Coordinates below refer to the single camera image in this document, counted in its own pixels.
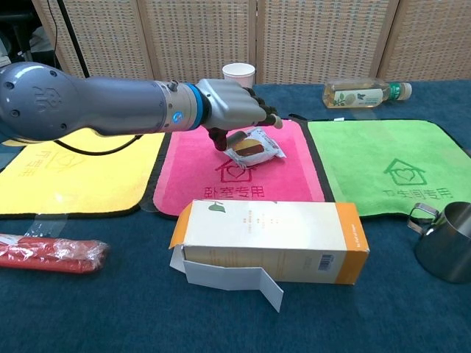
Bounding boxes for black office chair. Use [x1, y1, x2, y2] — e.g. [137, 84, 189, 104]
[0, 10, 42, 67]

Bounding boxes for clear tape strip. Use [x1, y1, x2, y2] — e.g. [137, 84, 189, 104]
[24, 213, 73, 238]

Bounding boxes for pink towel mat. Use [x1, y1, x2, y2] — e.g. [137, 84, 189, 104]
[141, 116, 334, 221]

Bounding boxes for red item in plastic wrap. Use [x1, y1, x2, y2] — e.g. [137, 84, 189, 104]
[0, 232, 111, 275]

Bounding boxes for stainless steel mug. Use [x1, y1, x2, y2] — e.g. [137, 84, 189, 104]
[406, 201, 471, 284]

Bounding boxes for wicker folding screen panel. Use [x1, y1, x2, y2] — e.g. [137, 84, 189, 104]
[377, 0, 471, 82]
[31, 0, 155, 81]
[136, 0, 258, 86]
[255, 0, 401, 85]

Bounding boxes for black tripod stand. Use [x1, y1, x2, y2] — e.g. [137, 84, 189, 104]
[54, 0, 91, 79]

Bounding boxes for snack cake packet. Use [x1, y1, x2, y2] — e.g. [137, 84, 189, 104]
[224, 126, 288, 171]

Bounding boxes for green towel mat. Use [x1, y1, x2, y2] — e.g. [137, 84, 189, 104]
[288, 113, 471, 220]

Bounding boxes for white paper cup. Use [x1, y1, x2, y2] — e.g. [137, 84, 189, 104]
[222, 63, 256, 89]

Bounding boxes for white and orange carton box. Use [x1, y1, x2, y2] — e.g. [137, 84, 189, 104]
[169, 199, 370, 313]

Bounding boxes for thin black hanging cable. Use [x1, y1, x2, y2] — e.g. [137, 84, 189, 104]
[50, 0, 60, 69]

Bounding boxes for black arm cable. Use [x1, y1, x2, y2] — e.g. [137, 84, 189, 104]
[54, 134, 145, 156]

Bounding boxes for yellow towel mat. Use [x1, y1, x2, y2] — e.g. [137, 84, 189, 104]
[0, 127, 166, 221]

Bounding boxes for pale yellow tea bottle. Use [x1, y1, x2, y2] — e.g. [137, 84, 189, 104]
[322, 77, 413, 110]

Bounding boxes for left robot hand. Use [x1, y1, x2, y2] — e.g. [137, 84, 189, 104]
[195, 77, 284, 152]

